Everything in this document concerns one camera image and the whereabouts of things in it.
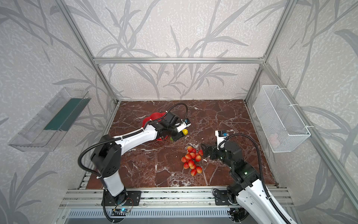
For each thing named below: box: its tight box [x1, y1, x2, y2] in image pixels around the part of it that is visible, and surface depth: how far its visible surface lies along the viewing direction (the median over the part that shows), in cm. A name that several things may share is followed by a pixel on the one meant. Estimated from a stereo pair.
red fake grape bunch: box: [181, 146, 204, 177], surface depth 84 cm
